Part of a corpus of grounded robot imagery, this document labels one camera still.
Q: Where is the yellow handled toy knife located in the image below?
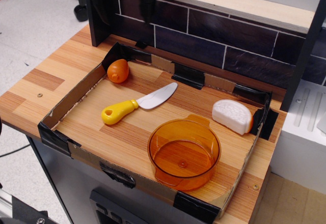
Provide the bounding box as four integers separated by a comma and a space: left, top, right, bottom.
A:
101, 82, 178, 125

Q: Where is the white toy cheese wedge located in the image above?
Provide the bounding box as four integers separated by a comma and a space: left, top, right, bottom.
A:
212, 99, 254, 135

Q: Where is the dark brick backsplash panel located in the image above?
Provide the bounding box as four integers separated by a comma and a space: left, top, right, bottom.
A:
107, 0, 315, 89

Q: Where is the black chair caster wheel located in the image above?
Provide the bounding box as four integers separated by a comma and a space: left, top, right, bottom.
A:
73, 0, 88, 22

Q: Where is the dark left vertical post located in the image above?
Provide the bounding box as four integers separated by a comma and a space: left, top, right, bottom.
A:
86, 0, 110, 47

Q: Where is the dark vertical post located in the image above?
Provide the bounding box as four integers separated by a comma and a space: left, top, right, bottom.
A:
280, 0, 325, 112
86, 0, 110, 47

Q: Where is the white side unit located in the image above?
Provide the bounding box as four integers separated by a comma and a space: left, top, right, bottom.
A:
270, 80, 325, 193

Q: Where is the orange transparent plastic pot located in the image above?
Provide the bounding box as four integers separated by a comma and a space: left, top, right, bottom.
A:
147, 115, 221, 191

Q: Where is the orange toy carrot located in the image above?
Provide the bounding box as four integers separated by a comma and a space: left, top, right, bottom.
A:
107, 59, 129, 83

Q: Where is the dark right vertical post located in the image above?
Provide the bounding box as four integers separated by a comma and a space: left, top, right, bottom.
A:
280, 0, 325, 112

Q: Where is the cardboard fence with black tape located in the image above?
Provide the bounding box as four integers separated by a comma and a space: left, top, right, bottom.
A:
39, 41, 285, 223

